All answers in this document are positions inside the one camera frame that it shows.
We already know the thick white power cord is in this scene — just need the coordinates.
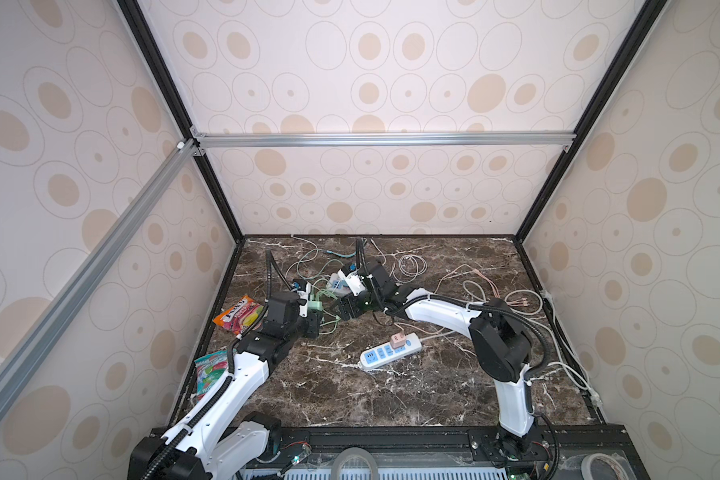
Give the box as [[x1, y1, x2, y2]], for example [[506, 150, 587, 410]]
[[422, 287, 604, 412]]

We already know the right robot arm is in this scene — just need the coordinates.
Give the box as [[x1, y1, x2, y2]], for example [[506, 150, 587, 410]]
[[335, 238, 550, 439]]

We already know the clear tube loop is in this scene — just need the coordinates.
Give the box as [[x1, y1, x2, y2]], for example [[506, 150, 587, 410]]
[[329, 446, 380, 480]]

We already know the thin white usb cable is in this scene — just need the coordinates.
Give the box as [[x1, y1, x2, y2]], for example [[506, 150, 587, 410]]
[[284, 235, 325, 289]]

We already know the orange snack bag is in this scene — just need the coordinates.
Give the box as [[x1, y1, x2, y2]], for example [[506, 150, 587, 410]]
[[213, 295, 263, 335]]

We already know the horizontal aluminium bar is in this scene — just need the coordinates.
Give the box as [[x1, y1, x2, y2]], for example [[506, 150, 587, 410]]
[[194, 130, 576, 149]]

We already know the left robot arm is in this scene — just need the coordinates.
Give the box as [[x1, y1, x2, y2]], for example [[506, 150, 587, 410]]
[[127, 250, 323, 479]]

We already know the tape roll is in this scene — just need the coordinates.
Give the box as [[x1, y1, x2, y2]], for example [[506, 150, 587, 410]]
[[580, 453, 629, 480]]

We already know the pink charger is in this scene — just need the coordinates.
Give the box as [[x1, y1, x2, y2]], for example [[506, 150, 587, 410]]
[[389, 332, 407, 350]]

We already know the white multicolour power strip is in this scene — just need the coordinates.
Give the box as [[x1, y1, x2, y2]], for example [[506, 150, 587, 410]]
[[326, 273, 353, 298]]

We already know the green cable bundle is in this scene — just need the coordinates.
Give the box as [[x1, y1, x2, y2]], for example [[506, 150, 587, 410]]
[[305, 275, 346, 337]]

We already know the left diagonal aluminium bar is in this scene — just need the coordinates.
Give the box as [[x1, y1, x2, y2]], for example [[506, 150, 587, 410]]
[[0, 139, 199, 421]]

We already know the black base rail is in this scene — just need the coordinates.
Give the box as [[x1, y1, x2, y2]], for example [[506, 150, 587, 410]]
[[234, 424, 649, 479]]

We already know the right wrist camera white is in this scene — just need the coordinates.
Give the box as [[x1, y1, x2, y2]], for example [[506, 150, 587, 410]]
[[338, 270, 366, 296]]

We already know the teal snack bag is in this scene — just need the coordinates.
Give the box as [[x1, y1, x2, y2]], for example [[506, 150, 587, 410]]
[[194, 349, 228, 400]]

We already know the white grey cable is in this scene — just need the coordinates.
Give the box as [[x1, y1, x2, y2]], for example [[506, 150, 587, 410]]
[[395, 253, 428, 280]]

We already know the white blue power strip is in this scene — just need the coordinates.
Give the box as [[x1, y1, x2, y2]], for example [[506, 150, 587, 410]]
[[359, 333, 422, 371]]

